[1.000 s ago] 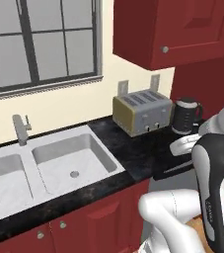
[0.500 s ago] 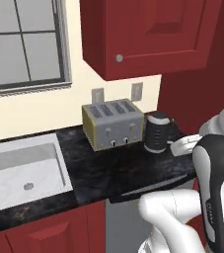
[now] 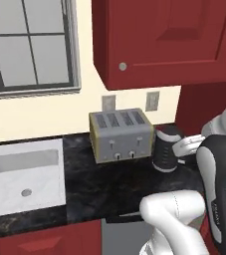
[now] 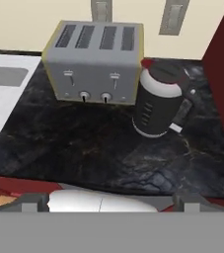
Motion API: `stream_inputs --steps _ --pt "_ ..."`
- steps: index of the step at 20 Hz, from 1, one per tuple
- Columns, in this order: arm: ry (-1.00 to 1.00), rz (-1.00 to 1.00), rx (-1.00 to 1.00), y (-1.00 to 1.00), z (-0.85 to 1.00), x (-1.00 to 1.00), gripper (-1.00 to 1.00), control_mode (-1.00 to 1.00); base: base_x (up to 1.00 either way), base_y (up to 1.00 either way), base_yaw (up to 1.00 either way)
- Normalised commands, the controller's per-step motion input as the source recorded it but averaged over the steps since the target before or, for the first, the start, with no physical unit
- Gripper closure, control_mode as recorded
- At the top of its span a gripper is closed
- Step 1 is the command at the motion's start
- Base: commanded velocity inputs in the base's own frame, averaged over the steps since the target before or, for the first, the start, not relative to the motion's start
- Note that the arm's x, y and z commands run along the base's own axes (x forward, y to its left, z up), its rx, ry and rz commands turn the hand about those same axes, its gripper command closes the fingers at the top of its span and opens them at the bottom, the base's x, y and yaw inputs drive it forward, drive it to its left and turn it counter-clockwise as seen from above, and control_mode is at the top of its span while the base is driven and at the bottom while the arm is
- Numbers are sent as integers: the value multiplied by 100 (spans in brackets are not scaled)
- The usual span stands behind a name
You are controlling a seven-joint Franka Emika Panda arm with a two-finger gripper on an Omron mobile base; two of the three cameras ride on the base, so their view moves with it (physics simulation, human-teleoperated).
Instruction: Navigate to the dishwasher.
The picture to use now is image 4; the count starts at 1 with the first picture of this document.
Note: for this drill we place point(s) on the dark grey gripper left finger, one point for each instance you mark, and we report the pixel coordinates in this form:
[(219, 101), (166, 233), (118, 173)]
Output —
[(34, 201)]

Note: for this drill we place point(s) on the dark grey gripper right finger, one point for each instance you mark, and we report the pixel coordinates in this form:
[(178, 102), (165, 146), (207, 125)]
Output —
[(186, 202)]

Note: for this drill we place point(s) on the dark red base cupboard front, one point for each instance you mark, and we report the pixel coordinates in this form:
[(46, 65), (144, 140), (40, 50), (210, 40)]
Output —
[(14, 186)]

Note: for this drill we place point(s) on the white rounded object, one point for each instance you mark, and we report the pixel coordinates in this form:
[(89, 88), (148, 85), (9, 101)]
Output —
[(93, 201)]

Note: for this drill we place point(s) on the black and white kettle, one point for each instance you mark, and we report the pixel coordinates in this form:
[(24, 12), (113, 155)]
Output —
[(158, 105)]

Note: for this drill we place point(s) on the white sink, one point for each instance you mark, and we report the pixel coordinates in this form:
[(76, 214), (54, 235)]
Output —
[(5, 99)]

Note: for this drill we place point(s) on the grey four-slot toaster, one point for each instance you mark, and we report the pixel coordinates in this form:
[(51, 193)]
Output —
[(93, 69)]

